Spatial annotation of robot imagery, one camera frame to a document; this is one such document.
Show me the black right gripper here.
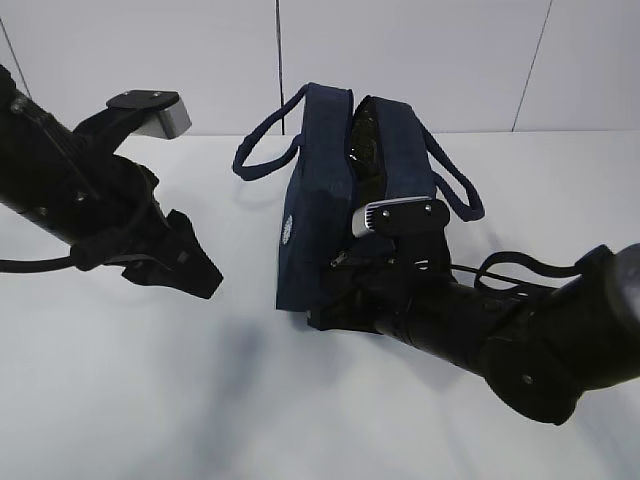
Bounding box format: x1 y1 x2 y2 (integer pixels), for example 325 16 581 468
307 257 453 334

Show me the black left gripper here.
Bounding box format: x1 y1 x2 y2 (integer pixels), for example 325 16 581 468
69 154 223 299

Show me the dark navy lunch bag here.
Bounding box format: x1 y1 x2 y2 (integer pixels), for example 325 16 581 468
232 82 485 313

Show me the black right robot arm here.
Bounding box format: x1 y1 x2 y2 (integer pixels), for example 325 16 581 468
308 245 639 425

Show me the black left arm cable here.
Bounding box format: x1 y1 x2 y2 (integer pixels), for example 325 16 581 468
0 199 161 275

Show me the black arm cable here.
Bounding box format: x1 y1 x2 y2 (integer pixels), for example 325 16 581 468
447 250 586 294
0 199 161 275

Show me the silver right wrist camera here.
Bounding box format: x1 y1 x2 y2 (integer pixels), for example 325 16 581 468
351 195 451 271

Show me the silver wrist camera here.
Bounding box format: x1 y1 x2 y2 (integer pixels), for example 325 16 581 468
106 90 192 140
351 195 451 271

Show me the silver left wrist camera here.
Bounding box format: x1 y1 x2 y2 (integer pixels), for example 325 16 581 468
106 90 192 140

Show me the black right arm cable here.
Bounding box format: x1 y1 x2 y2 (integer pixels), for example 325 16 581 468
447 250 586 294

